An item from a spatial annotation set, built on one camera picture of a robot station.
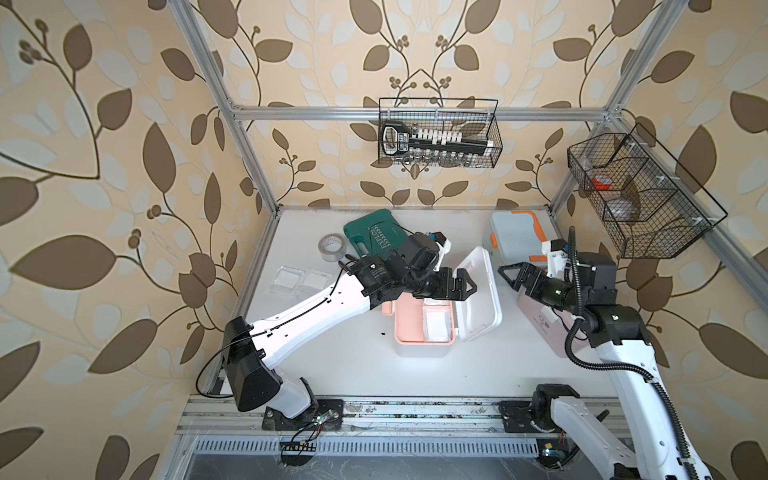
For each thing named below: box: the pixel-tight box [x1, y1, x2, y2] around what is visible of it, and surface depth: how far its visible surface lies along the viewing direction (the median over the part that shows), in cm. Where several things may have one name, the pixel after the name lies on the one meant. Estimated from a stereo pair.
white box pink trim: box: [382, 246, 502, 345], surface depth 79 cm
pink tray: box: [393, 292, 456, 346], surface depth 81 cm
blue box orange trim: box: [490, 210, 547, 264], surface depth 97 cm
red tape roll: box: [592, 174, 612, 191], surface depth 84 cm
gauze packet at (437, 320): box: [423, 298, 452, 343], surface depth 81 cm
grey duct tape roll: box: [318, 233, 347, 263], surface depth 110 cm
